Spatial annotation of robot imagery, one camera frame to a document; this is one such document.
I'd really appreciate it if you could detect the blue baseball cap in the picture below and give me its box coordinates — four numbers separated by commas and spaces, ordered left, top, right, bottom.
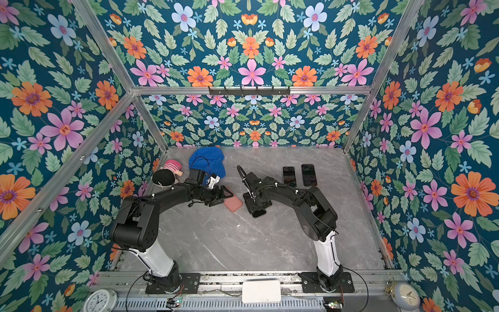
188, 147, 226, 179

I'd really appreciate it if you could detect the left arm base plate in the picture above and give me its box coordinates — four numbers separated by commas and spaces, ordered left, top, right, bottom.
144, 273, 201, 295

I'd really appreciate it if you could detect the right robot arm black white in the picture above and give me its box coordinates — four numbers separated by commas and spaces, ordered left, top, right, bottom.
237, 166, 343, 292

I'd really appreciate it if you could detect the black hook bar on frame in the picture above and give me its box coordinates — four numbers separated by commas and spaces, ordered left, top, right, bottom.
208, 87, 291, 96

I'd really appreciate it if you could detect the cream alarm clock right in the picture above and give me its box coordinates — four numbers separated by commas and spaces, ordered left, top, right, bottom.
385, 278, 421, 311

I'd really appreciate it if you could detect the white round clock left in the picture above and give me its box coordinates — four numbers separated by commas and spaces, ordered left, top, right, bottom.
83, 289, 118, 312

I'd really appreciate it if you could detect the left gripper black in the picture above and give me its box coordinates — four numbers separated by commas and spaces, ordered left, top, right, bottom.
195, 184, 233, 207

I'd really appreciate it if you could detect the plush doll pink hat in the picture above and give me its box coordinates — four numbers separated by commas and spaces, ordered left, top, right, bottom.
152, 159, 183, 187

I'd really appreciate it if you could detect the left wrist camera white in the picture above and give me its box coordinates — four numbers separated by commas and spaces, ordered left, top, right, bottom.
207, 174, 220, 189

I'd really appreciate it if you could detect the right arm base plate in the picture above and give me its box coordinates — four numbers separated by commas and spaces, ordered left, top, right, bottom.
298, 270, 355, 293

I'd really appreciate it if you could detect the pink phone case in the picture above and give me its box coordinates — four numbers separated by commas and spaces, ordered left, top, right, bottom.
224, 196, 243, 213

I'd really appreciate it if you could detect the white box on rail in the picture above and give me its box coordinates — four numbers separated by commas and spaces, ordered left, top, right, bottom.
242, 279, 282, 304

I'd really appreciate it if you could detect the black phone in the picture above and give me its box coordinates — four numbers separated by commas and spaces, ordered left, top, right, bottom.
282, 166, 297, 188
251, 209, 266, 218
301, 164, 317, 187

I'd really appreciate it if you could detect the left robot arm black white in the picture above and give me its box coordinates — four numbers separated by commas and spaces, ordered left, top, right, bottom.
112, 169, 234, 294

